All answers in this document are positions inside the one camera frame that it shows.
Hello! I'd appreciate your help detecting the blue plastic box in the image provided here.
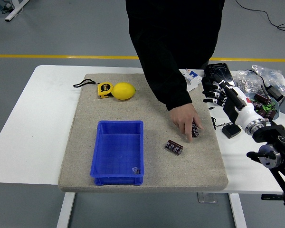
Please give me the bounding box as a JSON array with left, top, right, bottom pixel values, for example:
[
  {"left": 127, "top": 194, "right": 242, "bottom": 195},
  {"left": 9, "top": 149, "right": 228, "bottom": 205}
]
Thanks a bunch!
[{"left": 89, "top": 120, "right": 145, "bottom": 186}]

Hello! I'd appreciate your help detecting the person's right hand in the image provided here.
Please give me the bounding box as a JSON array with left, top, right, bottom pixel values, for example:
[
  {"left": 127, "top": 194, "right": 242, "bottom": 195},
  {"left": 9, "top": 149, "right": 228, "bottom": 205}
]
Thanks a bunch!
[{"left": 169, "top": 103, "right": 204, "bottom": 143}]

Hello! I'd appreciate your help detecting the black power adapter brick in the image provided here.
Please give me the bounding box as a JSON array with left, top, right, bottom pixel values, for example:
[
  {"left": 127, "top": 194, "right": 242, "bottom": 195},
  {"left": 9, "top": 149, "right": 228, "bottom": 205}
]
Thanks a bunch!
[{"left": 267, "top": 85, "right": 285, "bottom": 102}]

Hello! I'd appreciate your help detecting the person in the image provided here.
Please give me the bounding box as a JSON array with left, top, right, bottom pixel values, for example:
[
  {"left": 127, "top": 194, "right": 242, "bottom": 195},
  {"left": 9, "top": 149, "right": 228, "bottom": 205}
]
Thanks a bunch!
[{"left": 125, "top": 0, "right": 226, "bottom": 143}]

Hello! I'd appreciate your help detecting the white table leg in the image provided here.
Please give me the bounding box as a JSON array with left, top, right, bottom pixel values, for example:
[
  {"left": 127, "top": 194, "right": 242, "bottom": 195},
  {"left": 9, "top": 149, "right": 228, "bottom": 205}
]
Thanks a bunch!
[
  {"left": 56, "top": 192, "right": 76, "bottom": 228},
  {"left": 228, "top": 193, "right": 247, "bottom": 228}
]

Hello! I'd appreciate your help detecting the yellow lemon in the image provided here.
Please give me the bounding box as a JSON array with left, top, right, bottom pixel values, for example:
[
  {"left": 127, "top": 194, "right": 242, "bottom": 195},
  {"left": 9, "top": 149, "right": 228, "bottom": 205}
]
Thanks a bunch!
[{"left": 111, "top": 82, "right": 136, "bottom": 101}]

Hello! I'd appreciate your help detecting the yellow tape measure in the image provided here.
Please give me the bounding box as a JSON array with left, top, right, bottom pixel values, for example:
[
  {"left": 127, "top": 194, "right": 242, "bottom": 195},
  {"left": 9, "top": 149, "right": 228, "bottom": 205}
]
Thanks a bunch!
[{"left": 73, "top": 80, "right": 114, "bottom": 99}]

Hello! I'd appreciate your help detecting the white table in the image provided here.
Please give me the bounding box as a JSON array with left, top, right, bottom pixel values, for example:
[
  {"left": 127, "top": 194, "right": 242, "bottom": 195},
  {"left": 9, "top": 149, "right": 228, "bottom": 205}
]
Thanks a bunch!
[{"left": 0, "top": 65, "right": 285, "bottom": 194}]

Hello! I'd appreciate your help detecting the black cable bundle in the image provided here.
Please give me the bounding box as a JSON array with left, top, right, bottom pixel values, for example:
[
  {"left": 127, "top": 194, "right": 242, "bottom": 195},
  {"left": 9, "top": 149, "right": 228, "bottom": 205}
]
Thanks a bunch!
[{"left": 0, "top": 2, "right": 15, "bottom": 14}]

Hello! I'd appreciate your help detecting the clear bag of blue parts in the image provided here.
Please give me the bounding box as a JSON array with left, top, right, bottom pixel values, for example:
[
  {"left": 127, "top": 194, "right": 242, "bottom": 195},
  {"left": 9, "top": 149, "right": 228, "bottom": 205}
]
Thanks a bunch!
[{"left": 250, "top": 64, "right": 285, "bottom": 95}]

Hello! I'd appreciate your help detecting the grey metal bracket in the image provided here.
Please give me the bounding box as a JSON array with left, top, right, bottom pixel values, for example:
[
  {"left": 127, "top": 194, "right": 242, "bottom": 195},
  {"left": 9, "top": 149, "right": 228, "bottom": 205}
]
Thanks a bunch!
[{"left": 196, "top": 192, "right": 218, "bottom": 204}]

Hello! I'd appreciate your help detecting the light blue bowl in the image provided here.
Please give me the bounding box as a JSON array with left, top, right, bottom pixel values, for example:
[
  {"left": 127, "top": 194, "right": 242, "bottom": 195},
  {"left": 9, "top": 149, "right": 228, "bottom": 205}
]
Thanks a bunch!
[{"left": 246, "top": 92, "right": 281, "bottom": 122}]

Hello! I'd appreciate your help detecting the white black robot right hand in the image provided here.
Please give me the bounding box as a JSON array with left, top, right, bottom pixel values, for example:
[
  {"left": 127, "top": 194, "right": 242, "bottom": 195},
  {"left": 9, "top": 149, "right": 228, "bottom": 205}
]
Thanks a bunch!
[{"left": 201, "top": 74, "right": 264, "bottom": 126}]

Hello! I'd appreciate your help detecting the white circuit breaker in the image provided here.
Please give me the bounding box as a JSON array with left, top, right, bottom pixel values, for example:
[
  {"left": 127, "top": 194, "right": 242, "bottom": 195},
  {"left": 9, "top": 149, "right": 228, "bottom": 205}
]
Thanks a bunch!
[{"left": 179, "top": 68, "right": 204, "bottom": 93}]

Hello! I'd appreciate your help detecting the black plastic-wrapped device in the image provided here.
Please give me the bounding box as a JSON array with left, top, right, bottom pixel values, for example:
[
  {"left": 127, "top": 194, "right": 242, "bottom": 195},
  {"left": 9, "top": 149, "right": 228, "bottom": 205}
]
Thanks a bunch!
[{"left": 203, "top": 62, "right": 236, "bottom": 84}]

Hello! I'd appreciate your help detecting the grey-brown mat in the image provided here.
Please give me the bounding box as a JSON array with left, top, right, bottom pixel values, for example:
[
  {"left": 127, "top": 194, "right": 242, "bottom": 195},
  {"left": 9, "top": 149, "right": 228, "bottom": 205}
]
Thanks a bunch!
[{"left": 57, "top": 73, "right": 229, "bottom": 193}]

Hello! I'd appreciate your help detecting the thin black cord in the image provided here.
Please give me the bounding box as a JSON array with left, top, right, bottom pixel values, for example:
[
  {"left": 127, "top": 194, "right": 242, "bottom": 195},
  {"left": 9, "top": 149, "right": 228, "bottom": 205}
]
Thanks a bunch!
[{"left": 209, "top": 107, "right": 234, "bottom": 131}]

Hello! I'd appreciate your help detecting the clear bag of metal washers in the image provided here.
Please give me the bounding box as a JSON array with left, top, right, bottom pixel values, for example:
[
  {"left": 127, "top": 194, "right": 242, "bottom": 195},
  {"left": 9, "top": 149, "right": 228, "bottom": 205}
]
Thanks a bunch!
[{"left": 235, "top": 69, "right": 264, "bottom": 95}]

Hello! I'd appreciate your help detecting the white furniture foot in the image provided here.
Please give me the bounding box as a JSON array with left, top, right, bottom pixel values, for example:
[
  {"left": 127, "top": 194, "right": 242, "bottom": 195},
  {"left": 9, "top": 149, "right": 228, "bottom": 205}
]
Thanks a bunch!
[{"left": 4, "top": 0, "right": 30, "bottom": 22}]

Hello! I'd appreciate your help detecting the black floor cable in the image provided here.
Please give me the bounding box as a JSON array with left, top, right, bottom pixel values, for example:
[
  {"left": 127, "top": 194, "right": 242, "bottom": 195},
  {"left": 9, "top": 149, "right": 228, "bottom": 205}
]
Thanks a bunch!
[{"left": 235, "top": 0, "right": 285, "bottom": 36}]

